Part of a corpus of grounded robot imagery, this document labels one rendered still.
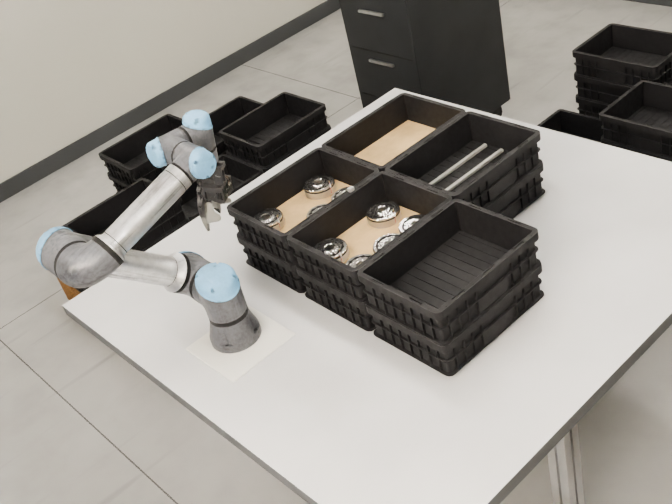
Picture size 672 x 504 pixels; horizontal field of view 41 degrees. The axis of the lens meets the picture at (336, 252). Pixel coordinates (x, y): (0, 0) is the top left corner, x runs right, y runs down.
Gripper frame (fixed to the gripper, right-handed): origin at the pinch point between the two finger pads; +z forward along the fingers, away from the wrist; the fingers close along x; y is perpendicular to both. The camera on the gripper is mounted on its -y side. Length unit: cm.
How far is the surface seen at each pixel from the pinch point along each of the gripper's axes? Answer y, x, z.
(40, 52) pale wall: -197, 208, 58
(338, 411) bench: 50, -48, 21
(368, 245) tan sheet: 46.0, 4.9, 8.4
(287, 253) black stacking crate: 23.0, -1.5, 9.1
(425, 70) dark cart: 30, 173, 41
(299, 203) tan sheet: 17.4, 27.5, 12.3
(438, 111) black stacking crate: 55, 69, 0
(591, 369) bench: 111, -30, 13
